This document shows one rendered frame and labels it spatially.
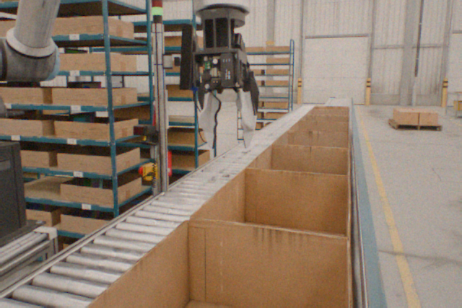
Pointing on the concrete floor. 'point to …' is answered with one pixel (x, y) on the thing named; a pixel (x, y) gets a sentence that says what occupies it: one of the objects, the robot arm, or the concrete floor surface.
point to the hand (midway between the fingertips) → (229, 141)
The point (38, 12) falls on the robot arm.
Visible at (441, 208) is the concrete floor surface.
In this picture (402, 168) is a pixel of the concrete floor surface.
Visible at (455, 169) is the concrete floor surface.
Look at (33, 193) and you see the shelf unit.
